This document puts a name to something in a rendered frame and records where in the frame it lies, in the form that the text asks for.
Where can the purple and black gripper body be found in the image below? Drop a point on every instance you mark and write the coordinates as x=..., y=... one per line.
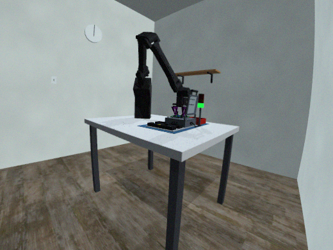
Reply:
x=179, y=102

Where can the red tray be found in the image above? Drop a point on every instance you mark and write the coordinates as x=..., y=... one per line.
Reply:
x=202, y=121

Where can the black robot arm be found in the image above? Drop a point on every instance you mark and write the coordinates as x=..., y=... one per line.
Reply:
x=144, y=42

